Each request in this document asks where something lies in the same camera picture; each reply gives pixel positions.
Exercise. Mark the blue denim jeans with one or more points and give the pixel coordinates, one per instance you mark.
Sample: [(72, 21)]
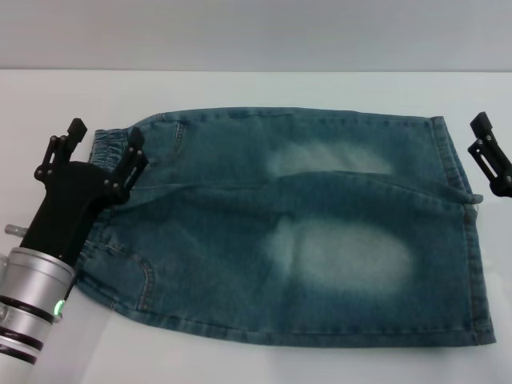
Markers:
[(280, 224)]

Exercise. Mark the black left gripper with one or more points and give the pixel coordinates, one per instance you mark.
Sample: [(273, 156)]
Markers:
[(68, 208)]

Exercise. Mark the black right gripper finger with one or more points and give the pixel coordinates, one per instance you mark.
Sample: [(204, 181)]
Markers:
[(494, 160)]

